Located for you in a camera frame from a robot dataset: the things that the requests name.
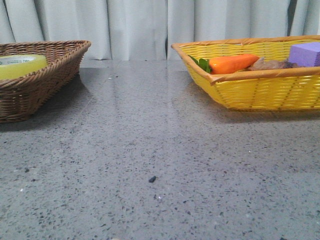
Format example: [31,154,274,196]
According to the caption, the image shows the brown ginger root toy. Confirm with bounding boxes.
[247,57,303,71]

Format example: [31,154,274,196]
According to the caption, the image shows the small black debris chip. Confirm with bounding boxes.
[148,176,157,183]

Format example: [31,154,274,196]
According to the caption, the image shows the yellow tape roll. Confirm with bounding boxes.
[0,54,48,80]

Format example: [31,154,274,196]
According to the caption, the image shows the brown wicker basket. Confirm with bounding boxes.
[0,40,91,123]

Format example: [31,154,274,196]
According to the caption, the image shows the purple foam block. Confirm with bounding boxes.
[288,42,320,67]

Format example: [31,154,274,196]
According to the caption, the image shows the yellow wicker basket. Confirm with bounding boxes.
[171,35,320,111]

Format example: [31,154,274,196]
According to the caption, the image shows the white curtain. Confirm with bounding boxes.
[0,0,320,61]

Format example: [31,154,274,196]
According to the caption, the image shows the orange toy carrot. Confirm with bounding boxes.
[189,54,260,75]

